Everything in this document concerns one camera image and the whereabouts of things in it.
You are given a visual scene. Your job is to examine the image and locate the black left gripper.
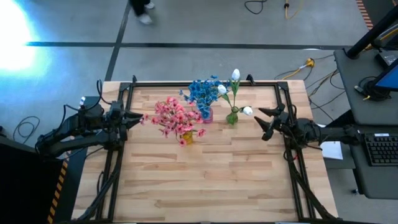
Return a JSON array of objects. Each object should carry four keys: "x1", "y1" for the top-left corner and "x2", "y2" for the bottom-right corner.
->
[{"x1": 107, "y1": 100, "x2": 144, "y2": 142}]

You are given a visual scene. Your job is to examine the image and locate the black hazard-striped floor mat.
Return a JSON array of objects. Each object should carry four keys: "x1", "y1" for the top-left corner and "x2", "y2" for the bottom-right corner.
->
[{"x1": 46, "y1": 95, "x2": 102, "y2": 224}]

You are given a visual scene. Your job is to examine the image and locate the black cabinet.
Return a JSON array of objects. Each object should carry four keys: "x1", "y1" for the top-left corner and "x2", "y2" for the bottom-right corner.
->
[{"x1": 0, "y1": 135, "x2": 65, "y2": 224}]

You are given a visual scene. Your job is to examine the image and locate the black device on desk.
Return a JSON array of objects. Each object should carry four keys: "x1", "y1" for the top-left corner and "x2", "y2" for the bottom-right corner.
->
[{"x1": 374, "y1": 49, "x2": 398, "y2": 69}]

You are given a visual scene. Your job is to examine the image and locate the yellow glass vase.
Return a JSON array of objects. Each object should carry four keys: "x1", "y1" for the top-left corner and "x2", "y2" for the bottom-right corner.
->
[{"x1": 182, "y1": 131, "x2": 195, "y2": 146}]

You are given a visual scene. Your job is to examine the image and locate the person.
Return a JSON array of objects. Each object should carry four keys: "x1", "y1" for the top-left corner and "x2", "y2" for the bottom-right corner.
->
[{"x1": 129, "y1": 0, "x2": 155, "y2": 25}]

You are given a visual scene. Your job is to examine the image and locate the orange black hazard tape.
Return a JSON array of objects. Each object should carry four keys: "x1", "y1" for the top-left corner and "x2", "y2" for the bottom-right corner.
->
[{"x1": 356, "y1": 0, "x2": 374, "y2": 30}]

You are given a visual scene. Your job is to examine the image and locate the black floor cable loop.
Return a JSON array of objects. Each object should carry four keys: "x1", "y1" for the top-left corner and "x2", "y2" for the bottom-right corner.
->
[
  {"x1": 12, "y1": 115, "x2": 41, "y2": 146},
  {"x1": 244, "y1": 0, "x2": 268, "y2": 16}
]

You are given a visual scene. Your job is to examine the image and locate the black computer keyboard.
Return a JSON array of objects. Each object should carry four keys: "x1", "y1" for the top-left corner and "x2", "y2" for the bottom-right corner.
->
[{"x1": 362, "y1": 133, "x2": 398, "y2": 167}]

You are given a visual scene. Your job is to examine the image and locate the black metal table frame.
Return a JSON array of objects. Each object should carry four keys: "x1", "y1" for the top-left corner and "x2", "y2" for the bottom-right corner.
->
[{"x1": 74, "y1": 74, "x2": 340, "y2": 223}]

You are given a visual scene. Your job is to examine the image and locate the pink glass vase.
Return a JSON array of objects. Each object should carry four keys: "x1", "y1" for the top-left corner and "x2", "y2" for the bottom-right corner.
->
[{"x1": 202, "y1": 107, "x2": 215, "y2": 124}]

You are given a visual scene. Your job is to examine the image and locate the white paper sheet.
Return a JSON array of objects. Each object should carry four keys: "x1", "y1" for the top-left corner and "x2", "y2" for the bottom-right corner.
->
[{"x1": 320, "y1": 141, "x2": 344, "y2": 160}]

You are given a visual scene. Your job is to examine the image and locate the yellow floor cable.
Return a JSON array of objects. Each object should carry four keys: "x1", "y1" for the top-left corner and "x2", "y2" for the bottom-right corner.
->
[{"x1": 284, "y1": 0, "x2": 304, "y2": 20}]

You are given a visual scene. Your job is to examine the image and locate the yellow plug with cable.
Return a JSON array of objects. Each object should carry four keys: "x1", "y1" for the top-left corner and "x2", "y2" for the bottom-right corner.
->
[{"x1": 275, "y1": 57, "x2": 315, "y2": 80}]

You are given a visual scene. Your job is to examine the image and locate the coiled black desk cable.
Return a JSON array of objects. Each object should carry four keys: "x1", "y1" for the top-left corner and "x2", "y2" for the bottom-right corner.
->
[{"x1": 354, "y1": 76, "x2": 392, "y2": 102}]

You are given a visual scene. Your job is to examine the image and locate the green glass vase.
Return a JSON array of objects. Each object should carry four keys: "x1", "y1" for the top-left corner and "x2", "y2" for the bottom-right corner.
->
[{"x1": 226, "y1": 106, "x2": 239, "y2": 126}]

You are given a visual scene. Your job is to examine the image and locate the monitor with blue screen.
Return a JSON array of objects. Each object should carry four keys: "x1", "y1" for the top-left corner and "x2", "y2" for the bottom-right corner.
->
[{"x1": 373, "y1": 58, "x2": 398, "y2": 93}]

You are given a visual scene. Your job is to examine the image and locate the black floor cables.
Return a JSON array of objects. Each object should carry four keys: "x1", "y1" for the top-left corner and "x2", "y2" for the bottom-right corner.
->
[{"x1": 306, "y1": 68, "x2": 346, "y2": 111}]

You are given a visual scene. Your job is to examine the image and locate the black diagonal pole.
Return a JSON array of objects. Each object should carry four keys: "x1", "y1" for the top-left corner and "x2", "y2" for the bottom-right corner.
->
[{"x1": 345, "y1": 4, "x2": 398, "y2": 60}]

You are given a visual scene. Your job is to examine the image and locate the grey desk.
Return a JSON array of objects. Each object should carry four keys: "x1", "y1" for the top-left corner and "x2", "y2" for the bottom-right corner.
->
[
  {"x1": 334, "y1": 48, "x2": 398, "y2": 125},
  {"x1": 345, "y1": 124, "x2": 398, "y2": 200}
]

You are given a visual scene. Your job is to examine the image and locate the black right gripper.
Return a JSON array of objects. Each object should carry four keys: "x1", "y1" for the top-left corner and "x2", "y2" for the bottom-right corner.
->
[{"x1": 254, "y1": 104, "x2": 301, "y2": 141}]

